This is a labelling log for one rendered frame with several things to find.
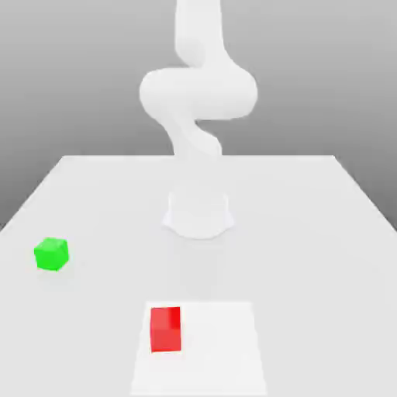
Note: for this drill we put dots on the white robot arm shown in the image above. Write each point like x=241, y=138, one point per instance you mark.
x=198, y=93

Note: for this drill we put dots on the small red cube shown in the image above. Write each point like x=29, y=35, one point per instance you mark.
x=165, y=332

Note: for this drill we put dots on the small green cube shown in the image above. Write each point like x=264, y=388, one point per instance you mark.
x=51, y=254

